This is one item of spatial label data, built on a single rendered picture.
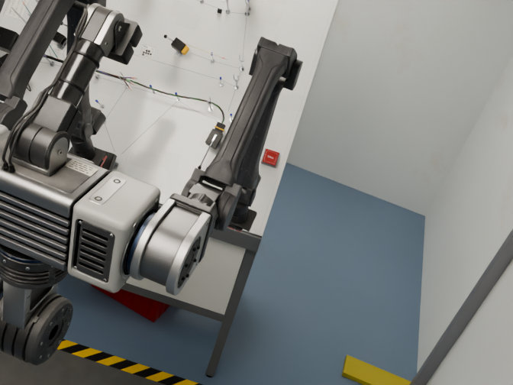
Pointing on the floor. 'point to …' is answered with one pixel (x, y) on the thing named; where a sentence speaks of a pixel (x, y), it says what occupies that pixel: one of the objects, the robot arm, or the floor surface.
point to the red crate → (138, 303)
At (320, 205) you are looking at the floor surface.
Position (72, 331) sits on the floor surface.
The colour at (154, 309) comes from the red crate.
